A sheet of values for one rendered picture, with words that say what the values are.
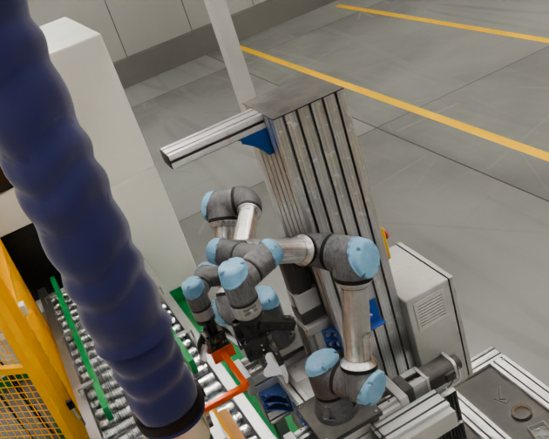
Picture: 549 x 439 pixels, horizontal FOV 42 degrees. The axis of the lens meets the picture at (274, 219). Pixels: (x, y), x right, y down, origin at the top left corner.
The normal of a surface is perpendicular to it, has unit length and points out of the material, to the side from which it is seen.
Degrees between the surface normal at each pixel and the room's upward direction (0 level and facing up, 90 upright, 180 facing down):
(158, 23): 90
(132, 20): 90
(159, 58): 90
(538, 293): 0
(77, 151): 110
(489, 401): 0
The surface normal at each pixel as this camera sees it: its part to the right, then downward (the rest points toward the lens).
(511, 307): -0.28, -0.84
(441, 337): 0.40, 0.33
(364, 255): 0.73, -0.02
